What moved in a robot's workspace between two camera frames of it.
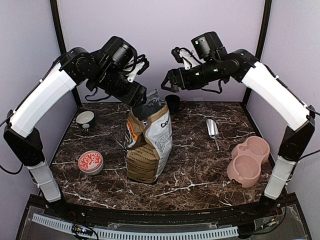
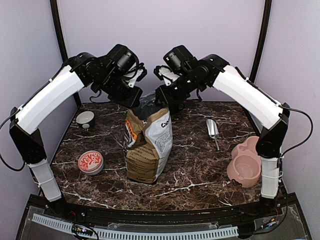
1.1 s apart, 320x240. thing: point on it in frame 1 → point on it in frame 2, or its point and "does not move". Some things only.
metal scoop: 213,130 does not move
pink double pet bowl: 247,158 does not move
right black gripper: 183,82 → 166,98
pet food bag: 148,140 does not move
